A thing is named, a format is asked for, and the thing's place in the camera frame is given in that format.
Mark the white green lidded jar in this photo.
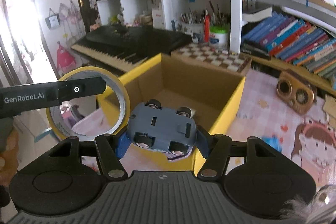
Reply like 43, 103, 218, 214
209, 26, 230, 50

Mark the checkered chess board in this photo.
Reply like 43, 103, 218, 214
171, 43, 252, 76

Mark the grey toy car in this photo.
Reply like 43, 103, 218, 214
127, 99, 197, 161

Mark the brown retro speaker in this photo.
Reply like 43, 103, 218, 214
276, 69, 317, 115

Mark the yellow tape roll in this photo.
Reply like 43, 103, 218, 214
46, 67, 131, 141

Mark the wooden bookshelf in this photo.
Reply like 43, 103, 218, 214
241, 0, 335, 93

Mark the white pen holder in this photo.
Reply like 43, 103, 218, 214
182, 23, 205, 44

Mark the white cubby shelf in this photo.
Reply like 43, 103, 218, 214
97, 0, 243, 53

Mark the black electronic keyboard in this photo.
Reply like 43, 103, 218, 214
71, 25, 192, 73

